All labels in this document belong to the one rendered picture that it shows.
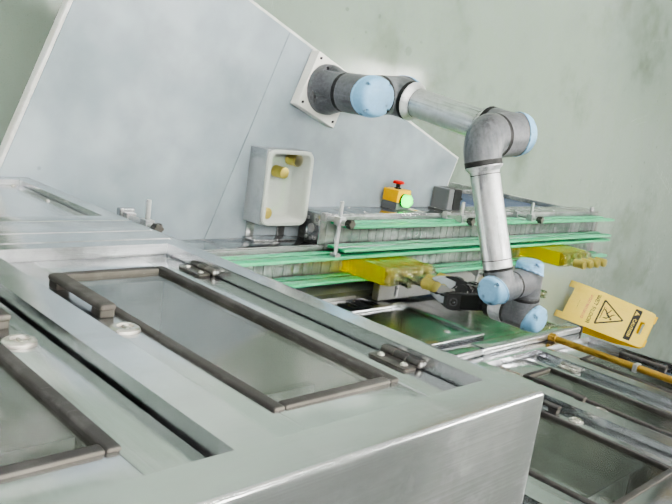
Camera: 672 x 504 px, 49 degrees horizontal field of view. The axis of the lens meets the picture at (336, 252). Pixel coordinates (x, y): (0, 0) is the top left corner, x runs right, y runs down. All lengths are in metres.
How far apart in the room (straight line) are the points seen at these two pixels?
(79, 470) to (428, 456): 0.30
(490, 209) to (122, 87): 0.97
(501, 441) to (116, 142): 1.42
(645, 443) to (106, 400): 1.40
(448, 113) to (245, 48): 0.59
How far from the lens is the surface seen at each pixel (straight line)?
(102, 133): 1.96
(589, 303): 5.54
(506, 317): 2.08
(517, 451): 0.83
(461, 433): 0.72
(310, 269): 2.28
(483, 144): 1.90
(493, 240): 1.91
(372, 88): 2.15
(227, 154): 2.16
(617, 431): 1.90
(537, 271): 2.02
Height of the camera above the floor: 2.49
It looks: 44 degrees down
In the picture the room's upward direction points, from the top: 109 degrees clockwise
